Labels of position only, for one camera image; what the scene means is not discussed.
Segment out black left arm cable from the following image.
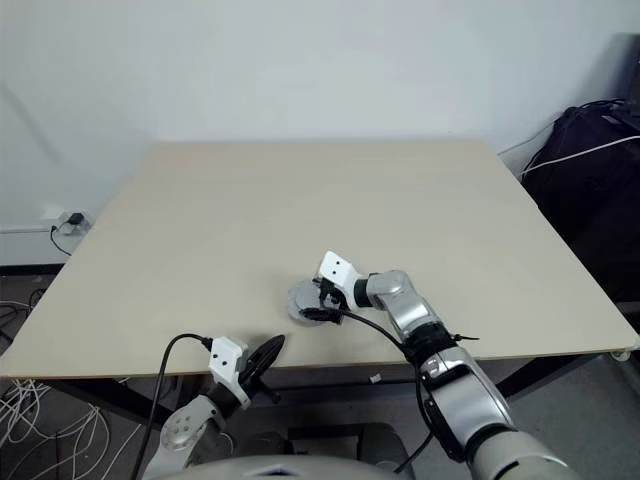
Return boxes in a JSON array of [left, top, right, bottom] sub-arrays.
[[130, 333, 214, 480]]

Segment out round silver motor lid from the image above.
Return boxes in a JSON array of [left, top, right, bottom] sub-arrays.
[[289, 280, 326, 314]]

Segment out dark rounded shape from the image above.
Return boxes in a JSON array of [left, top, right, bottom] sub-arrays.
[[239, 432, 291, 457]]

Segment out grey power socket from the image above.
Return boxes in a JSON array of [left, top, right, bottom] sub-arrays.
[[55, 210, 92, 235]]

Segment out dark flat block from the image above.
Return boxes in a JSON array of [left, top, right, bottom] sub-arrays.
[[287, 422, 401, 457]]

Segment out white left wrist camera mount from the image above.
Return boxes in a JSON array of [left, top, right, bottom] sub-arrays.
[[208, 336, 252, 406]]

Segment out white cable on bag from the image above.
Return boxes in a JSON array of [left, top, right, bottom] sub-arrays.
[[521, 133, 640, 176]]

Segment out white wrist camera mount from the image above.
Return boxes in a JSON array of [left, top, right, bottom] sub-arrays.
[[317, 251, 362, 310], [208, 336, 252, 406]]

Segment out black bag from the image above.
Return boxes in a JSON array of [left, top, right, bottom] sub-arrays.
[[522, 102, 640, 306]]

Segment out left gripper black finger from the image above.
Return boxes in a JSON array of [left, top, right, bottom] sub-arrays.
[[251, 338, 288, 378], [247, 334, 287, 372]]

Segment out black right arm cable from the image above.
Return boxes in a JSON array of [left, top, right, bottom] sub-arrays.
[[342, 310, 436, 476]]

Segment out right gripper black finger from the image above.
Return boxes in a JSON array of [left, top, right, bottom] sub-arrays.
[[301, 308, 346, 326]]

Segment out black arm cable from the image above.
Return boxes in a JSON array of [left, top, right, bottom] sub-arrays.
[[130, 333, 214, 480], [342, 310, 436, 476]]

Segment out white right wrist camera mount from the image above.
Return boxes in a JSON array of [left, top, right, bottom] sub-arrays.
[[317, 251, 362, 310]]

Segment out round silver motor housing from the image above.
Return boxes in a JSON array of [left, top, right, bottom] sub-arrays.
[[287, 294, 342, 330]]

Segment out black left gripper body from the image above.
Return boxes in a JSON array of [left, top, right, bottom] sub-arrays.
[[239, 360, 282, 404]]

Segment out black table frame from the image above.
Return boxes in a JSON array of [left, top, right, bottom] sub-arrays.
[[0, 349, 616, 436]]

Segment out white floor cable bundle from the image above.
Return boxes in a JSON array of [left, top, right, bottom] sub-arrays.
[[0, 377, 151, 480]]

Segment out thin black socket cable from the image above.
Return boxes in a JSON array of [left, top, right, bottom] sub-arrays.
[[49, 224, 74, 256]]

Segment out silver robot torso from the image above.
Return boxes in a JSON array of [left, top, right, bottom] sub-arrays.
[[184, 452, 401, 480]]

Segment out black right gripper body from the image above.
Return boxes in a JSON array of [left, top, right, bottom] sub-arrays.
[[312, 276, 352, 312]]

